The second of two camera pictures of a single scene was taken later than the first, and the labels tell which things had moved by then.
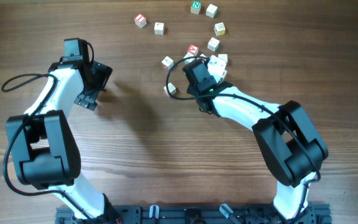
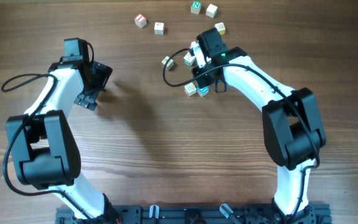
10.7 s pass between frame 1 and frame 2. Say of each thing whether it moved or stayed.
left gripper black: stayed
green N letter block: stayed
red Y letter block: moved
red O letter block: stayed
